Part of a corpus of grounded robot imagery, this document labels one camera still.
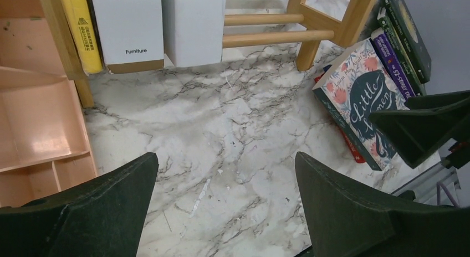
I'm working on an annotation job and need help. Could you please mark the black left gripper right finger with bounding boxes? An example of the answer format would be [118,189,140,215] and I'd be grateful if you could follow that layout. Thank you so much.
[295,152,469,256]

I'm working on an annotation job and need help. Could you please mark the blue Jane Eyre book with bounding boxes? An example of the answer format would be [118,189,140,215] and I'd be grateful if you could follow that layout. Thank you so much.
[314,64,366,163]

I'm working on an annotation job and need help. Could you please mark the Afternoon tea coffee cover book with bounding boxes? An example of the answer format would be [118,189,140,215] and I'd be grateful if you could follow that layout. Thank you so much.
[162,0,226,68]

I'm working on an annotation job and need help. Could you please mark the floral Little Women book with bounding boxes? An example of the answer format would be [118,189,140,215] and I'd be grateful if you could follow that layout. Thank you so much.
[313,39,406,171]

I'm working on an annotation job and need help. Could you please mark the white Furniture Decorate book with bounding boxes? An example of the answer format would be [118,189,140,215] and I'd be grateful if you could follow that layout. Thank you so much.
[91,0,164,74]

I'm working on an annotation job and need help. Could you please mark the green Alice Wonderland book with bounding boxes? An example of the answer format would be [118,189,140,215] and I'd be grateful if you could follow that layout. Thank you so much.
[377,7,426,96]

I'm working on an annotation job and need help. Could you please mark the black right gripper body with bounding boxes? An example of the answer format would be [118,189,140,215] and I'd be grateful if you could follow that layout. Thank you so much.
[440,136,469,169]

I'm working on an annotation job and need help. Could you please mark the purple 52-Storey Treehouse book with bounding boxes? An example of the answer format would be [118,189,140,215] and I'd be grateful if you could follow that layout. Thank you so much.
[371,28,417,100]

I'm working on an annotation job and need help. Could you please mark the wooden book rack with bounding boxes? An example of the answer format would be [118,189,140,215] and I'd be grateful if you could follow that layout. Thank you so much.
[39,0,377,108]

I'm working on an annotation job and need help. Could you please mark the thin yellow book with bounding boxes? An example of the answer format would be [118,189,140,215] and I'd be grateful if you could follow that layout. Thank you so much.
[61,0,103,74]

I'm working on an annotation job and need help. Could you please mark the orange plastic file organizer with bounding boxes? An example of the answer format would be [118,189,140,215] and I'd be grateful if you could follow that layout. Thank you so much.
[1,0,98,207]

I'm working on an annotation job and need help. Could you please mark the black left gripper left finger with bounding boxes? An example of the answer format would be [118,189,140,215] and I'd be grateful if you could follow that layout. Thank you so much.
[1,152,159,256]

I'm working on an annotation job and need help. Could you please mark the black Moon and Sixpence book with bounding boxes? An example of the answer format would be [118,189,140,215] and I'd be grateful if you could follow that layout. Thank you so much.
[381,0,432,84]

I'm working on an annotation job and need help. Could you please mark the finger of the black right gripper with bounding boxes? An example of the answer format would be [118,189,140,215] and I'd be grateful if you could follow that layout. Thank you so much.
[369,91,469,168]

